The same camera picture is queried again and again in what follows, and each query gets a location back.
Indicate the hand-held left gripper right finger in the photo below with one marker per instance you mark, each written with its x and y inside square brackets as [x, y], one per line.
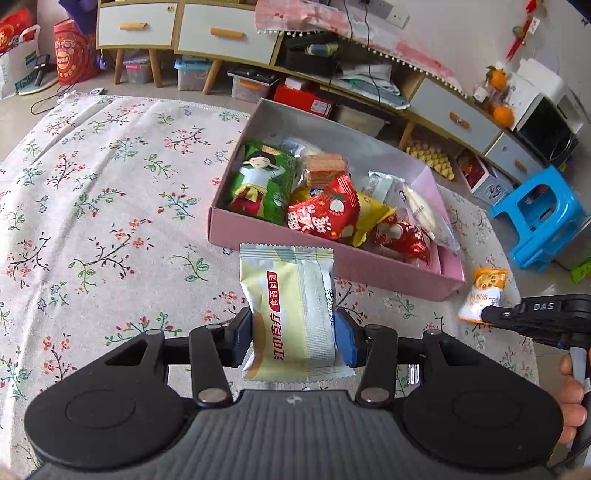
[345, 339]

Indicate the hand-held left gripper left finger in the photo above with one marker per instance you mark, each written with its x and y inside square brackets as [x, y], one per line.
[244, 339]

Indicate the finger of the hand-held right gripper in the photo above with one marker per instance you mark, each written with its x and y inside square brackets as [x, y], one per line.
[501, 316]

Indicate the orange white snack packet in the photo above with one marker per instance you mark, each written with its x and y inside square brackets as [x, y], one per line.
[485, 290]

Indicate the pale yellow snack packet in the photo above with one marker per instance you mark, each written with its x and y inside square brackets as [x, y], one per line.
[286, 314]

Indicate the pink cardboard box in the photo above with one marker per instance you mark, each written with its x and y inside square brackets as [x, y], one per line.
[369, 272]

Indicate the person's right hand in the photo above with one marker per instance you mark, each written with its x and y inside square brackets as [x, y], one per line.
[569, 410]

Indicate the green packet on floor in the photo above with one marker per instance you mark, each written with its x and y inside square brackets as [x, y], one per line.
[581, 273]

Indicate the blue plastic stool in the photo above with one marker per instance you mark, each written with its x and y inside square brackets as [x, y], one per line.
[540, 217]

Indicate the small red snack packet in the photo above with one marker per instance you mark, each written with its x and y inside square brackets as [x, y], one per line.
[401, 240]

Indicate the large red snack packet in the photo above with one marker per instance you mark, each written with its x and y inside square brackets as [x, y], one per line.
[323, 212]

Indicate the long white snack packet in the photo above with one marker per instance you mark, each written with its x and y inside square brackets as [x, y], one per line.
[427, 210]

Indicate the white toy box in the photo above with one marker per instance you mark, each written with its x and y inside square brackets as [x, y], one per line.
[487, 182]

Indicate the green snack packet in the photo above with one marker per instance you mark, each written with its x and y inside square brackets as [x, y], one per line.
[263, 184]

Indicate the small white snack packet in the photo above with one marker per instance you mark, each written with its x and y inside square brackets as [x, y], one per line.
[383, 184]

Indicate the small grey cabinet drawer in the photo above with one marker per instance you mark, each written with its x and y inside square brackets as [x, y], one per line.
[512, 157]

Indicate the wafer biscuit packet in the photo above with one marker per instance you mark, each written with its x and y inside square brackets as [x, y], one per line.
[325, 170]

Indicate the yellow egg tray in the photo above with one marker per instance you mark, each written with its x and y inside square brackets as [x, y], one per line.
[429, 159]

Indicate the floral blanket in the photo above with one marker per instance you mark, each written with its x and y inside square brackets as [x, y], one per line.
[115, 207]

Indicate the white microwave oven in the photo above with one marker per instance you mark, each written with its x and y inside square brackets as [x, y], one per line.
[547, 131]

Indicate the clear snack packet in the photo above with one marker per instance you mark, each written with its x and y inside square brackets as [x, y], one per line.
[300, 147]

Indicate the orange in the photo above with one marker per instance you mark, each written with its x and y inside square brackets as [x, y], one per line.
[503, 116]
[497, 78]

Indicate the wide grey cabinet drawer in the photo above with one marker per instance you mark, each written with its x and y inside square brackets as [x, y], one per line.
[455, 115]

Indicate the clear bin under cabinet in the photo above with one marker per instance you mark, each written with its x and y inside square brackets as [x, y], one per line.
[360, 121]

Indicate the low wooden cabinet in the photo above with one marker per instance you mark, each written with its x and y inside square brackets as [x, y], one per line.
[401, 120]

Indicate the red cardboard box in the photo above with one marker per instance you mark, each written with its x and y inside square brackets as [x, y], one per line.
[302, 99]

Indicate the dark lid storage bin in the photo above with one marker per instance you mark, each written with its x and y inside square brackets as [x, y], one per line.
[251, 85]

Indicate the stack of papers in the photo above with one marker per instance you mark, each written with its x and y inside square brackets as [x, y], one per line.
[369, 85]

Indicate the blue lid storage bin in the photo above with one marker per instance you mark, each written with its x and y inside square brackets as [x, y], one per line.
[191, 74]

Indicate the pink table cloth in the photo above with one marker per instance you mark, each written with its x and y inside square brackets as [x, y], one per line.
[392, 50]

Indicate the small white device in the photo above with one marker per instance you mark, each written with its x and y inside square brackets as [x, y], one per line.
[97, 91]

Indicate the red hanging ornament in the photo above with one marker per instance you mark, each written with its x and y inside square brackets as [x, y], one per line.
[524, 27]

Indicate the small clear storage bin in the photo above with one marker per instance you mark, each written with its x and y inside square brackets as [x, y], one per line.
[137, 69]

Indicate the wide white cabinet drawer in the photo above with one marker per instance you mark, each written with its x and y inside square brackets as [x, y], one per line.
[228, 34]

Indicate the tall wooden shelf cabinet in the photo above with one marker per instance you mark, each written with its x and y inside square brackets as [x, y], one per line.
[182, 27]

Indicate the red printed bag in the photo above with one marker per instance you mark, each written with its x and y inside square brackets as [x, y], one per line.
[74, 53]

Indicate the small white cabinet drawer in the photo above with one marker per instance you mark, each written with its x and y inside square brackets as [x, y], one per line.
[136, 23]

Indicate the black handheld device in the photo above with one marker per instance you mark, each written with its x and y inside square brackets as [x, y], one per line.
[41, 69]

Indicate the white tote bag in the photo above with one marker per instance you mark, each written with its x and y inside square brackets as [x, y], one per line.
[16, 69]

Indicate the wall outlets with plugs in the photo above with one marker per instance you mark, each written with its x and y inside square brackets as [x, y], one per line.
[383, 11]

